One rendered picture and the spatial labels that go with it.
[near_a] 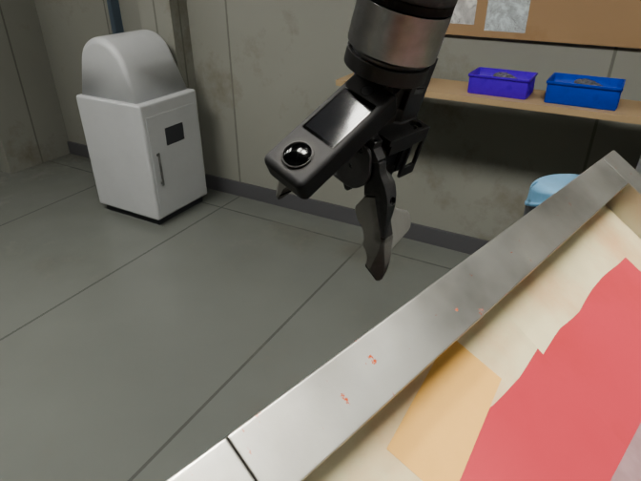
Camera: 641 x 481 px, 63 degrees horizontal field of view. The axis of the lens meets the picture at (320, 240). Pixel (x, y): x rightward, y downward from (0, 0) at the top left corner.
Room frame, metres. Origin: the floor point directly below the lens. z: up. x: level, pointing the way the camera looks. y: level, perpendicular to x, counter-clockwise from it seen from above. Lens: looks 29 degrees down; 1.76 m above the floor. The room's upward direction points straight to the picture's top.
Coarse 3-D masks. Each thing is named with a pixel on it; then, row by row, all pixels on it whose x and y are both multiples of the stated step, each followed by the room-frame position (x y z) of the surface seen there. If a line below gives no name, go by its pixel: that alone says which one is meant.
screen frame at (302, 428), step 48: (576, 192) 0.46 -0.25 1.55; (624, 192) 0.52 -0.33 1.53; (528, 240) 0.37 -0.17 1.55; (432, 288) 0.29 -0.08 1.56; (480, 288) 0.31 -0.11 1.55; (384, 336) 0.24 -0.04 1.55; (432, 336) 0.26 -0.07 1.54; (336, 384) 0.21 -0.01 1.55; (384, 384) 0.22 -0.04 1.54; (240, 432) 0.17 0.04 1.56; (288, 432) 0.18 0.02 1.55; (336, 432) 0.18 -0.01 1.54; (192, 480) 0.15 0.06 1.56; (240, 480) 0.15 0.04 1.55; (288, 480) 0.16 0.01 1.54
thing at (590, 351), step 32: (608, 288) 0.41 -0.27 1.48; (640, 288) 0.42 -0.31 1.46; (576, 320) 0.36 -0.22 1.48; (608, 320) 0.37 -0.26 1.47; (640, 320) 0.39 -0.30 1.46; (576, 352) 0.32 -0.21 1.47; (608, 352) 0.34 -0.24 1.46; (640, 352) 0.35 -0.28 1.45; (576, 384) 0.30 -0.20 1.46; (608, 384) 0.31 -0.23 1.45; (640, 384) 0.32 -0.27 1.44; (608, 416) 0.28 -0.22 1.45; (640, 416) 0.29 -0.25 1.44; (640, 448) 0.26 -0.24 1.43
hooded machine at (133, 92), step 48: (96, 48) 3.50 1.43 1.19; (144, 48) 3.63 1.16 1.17; (96, 96) 3.55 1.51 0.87; (144, 96) 3.44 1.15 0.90; (192, 96) 3.74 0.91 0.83; (96, 144) 3.55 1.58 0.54; (144, 144) 3.31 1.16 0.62; (192, 144) 3.68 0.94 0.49; (144, 192) 3.35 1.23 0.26; (192, 192) 3.62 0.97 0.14
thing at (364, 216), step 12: (360, 204) 0.44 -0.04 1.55; (372, 204) 0.43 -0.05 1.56; (360, 216) 0.44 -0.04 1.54; (372, 216) 0.43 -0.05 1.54; (396, 216) 0.45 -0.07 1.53; (408, 216) 0.46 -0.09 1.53; (372, 228) 0.42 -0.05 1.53; (396, 228) 0.45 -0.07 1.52; (408, 228) 0.46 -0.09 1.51; (372, 240) 0.42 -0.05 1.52; (384, 240) 0.42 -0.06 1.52; (396, 240) 0.44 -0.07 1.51; (372, 252) 0.42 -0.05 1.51; (384, 252) 0.42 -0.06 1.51; (372, 264) 0.42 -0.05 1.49; (384, 264) 0.42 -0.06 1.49
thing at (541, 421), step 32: (544, 384) 0.29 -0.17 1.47; (512, 416) 0.26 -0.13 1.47; (544, 416) 0.26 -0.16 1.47; (576, 416) 0.27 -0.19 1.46; (480, 448) 0.23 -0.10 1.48; (512, 448) 0.23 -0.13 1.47; (544, 448) 0.24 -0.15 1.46; (576, 448) 0.25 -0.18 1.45; (608, 448) 0.26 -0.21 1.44; (480, 480) 0.21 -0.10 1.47; (512, 480) 0.21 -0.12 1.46; (544, 480) 0.22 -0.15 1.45; (576, 480) 0.23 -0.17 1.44; (608, 480) 0.23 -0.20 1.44; (640, 480) 0.24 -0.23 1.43
